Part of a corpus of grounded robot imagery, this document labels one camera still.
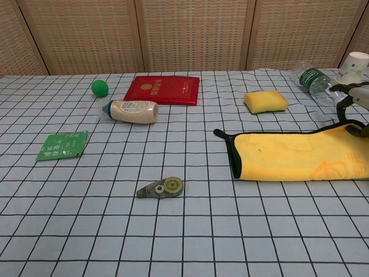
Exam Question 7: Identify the green ball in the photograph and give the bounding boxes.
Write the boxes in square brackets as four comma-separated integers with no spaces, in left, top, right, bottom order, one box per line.
[91,80,110,97]

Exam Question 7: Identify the wooden woven folding screen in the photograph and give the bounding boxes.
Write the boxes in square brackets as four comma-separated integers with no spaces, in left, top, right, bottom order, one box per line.
[0,0,369,76]

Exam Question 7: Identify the clear plastic water bottle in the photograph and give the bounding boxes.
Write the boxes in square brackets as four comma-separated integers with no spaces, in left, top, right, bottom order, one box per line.
[290,60,348,107]

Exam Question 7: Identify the stack of paper cups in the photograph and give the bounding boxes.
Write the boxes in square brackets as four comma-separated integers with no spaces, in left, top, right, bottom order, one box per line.
[334,51,369,87]

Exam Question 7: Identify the grey and yellow cloth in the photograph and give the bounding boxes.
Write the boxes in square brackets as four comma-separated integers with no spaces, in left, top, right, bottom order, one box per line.
[213,120,369,182]

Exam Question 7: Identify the yellow sponge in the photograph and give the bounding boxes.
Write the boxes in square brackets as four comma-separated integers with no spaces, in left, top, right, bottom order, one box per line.
[244,89,289,115]

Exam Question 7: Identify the correction tape dispenser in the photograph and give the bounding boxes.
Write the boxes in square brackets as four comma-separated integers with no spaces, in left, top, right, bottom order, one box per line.
[136,177,185,200]

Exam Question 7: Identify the green tea sachet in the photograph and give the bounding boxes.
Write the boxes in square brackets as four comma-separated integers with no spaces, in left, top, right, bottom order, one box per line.
[35,130,89,162]

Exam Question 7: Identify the cream squeeze bottle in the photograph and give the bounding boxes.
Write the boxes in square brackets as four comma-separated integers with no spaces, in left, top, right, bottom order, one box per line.
[101,99,160,125]

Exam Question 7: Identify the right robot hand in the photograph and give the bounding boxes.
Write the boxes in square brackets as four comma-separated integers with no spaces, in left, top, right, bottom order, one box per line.
[328,81,369,140]

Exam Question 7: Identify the light blue checked tablecloth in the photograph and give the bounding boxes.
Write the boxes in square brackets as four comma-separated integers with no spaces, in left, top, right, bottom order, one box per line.
[0,68,369,277]

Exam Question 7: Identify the red certificate book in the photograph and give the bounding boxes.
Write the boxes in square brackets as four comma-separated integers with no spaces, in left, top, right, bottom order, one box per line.
[123,76,201,107]

